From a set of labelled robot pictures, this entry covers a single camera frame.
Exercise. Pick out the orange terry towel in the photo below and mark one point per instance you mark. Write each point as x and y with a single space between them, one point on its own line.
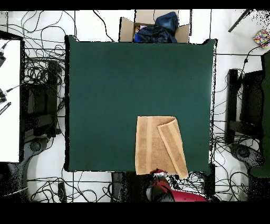
147 148

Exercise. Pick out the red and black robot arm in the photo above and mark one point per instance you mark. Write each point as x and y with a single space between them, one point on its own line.
179 195

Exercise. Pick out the black power strip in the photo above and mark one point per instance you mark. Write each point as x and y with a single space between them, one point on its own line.
62 192

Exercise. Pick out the dark green table cloth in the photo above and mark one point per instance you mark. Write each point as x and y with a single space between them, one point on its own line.
105 84

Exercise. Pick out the green covered side table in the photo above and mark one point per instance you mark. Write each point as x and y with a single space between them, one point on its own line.
266 126

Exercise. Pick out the black equipment stand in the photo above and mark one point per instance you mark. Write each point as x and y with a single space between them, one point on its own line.
40 105
251 95

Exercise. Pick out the dark blue clothing pile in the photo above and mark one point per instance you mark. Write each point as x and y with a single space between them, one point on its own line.
160 29

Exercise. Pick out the brown cardboard box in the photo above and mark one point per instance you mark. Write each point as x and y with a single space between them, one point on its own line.
126 29

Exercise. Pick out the white desk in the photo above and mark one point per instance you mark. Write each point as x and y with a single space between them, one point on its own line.
9 126

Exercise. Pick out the multicoloured patterned bundle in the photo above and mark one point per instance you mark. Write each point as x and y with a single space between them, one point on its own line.
262 38

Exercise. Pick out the dark metal bar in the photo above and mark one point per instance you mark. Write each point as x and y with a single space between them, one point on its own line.
239 21

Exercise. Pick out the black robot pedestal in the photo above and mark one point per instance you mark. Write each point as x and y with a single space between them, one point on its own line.
130 186

